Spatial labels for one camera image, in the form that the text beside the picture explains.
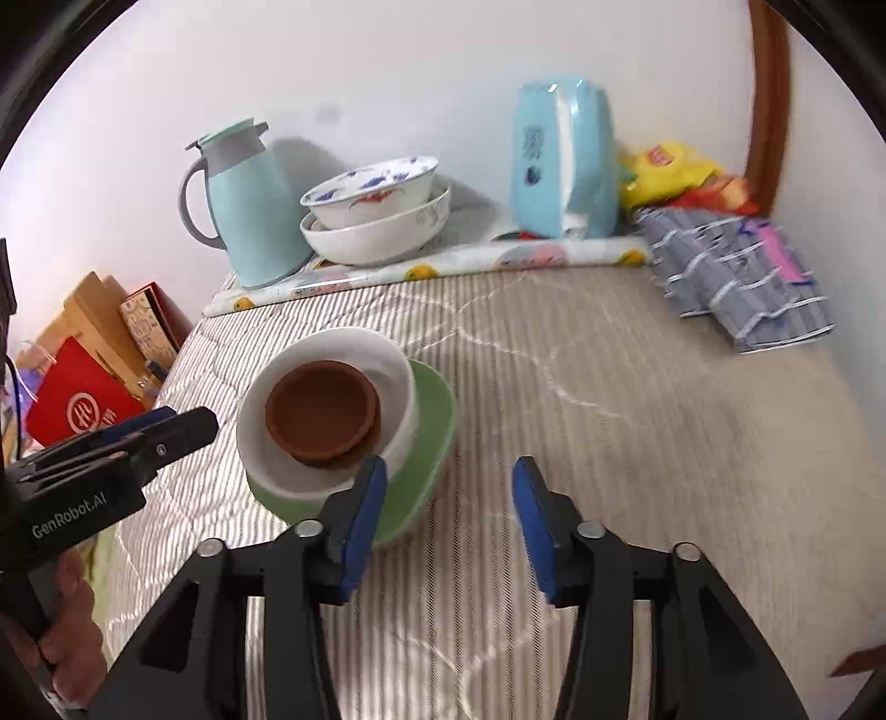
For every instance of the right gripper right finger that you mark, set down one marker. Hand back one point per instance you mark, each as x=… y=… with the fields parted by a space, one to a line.
x=709 y=659

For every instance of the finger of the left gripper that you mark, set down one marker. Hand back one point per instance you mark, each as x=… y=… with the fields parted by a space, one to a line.
x=163 y=443
x=100 y=438

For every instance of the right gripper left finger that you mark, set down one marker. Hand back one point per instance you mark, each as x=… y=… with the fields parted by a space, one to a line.
x=187 y=658

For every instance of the white ceramic bowl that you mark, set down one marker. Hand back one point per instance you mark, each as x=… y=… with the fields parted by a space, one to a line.
x=352 y=341

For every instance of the brown small bowl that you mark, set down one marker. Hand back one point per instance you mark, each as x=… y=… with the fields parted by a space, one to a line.
x=325 y=391
x=334 y=447

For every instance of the green square plate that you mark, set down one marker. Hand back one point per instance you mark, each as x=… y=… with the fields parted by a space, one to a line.
x=415 y=456

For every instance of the person's left hand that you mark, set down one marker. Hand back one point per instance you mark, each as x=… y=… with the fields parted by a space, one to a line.
x=73 y=643

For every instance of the red paper bag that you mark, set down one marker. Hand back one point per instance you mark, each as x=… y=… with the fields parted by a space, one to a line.
x=77 y=396

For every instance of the patterned gift box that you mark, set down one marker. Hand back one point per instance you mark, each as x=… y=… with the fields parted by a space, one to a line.
x=156 y=324

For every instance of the brown cardboard box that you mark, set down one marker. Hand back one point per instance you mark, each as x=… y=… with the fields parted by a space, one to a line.
x=90 y=314

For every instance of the light blue thermos jug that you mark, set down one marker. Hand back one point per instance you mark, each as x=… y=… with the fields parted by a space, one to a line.
x=253 y=211

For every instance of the striped quilted table cover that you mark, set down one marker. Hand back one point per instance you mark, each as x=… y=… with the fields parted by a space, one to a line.
x=652 y=424

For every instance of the large white porcelain bowl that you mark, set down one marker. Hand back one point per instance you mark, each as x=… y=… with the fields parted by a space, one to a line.
x=384 y=240

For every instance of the blue patterned porcelain bowl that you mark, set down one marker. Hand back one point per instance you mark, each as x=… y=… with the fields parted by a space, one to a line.
x=373 y=192

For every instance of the grey checked folded cloth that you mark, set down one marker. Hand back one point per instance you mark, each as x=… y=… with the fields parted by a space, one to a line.
x=740 y=270

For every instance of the fruit print rolled mat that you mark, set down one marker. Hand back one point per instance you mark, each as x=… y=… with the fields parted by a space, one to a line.
x=468 y=259

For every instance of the orange snack bag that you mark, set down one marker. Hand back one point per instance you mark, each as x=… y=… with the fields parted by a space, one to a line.
x=722 y=194

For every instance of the yellow chips bag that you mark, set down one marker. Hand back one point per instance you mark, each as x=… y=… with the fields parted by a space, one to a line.
x=660 y=173

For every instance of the light blue electric kettle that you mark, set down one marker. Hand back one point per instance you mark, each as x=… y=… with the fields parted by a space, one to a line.
x=565 y=169

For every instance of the brown wooden door frame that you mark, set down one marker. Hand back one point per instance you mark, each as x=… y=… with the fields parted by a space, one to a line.
x=771 y=106

